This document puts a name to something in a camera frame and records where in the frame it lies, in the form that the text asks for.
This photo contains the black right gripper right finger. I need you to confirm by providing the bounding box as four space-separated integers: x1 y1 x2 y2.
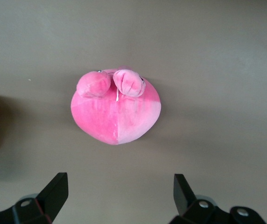
173 173 267 224

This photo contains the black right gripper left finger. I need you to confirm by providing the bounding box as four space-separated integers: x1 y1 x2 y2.
0 172 69 224

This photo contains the pink plush toy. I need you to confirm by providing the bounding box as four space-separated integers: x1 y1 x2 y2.
70 66 162 146

